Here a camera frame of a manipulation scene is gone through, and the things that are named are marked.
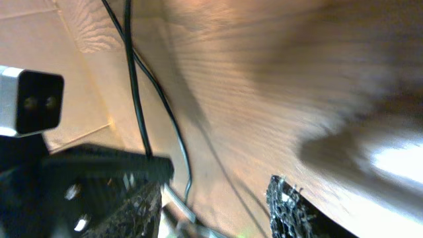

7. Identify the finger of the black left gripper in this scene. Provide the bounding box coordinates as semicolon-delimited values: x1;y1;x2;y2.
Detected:
41;143;174;184

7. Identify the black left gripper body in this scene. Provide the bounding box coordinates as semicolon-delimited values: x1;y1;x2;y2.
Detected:
1;135;143;237

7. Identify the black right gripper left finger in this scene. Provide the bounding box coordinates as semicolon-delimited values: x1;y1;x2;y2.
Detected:
82;182;162;238

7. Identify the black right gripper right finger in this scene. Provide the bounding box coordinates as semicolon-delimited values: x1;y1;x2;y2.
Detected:
266;175;355;238

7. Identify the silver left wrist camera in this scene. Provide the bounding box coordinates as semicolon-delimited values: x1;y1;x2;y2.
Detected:
1;65;65;138

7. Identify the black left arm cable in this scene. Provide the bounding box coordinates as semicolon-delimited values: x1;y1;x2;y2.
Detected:
122;0;153;158

